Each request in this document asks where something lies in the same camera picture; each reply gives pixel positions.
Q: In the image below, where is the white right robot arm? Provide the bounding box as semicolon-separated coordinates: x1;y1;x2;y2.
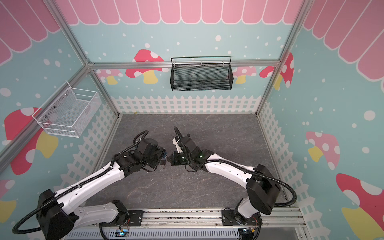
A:
168;136;281;225

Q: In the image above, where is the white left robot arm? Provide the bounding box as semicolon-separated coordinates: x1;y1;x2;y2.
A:
37;138;166;240

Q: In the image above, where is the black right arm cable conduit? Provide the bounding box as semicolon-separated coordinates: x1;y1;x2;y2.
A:
173;125;298;208

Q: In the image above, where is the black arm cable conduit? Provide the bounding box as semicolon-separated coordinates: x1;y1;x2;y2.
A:
11;129;150;235
173;125;298;208

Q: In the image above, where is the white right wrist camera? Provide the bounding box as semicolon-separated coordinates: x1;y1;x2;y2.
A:
172;137;183;154

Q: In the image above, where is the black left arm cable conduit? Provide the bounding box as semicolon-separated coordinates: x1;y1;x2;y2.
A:
11;129;150;235

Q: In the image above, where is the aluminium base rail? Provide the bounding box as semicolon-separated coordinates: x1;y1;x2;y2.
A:
66;208;311;240

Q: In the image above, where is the black mesh wall basket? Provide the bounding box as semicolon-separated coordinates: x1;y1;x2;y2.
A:
170;56;234;92

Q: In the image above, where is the white wire wall basket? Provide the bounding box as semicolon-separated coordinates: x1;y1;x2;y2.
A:
32;82;102;138

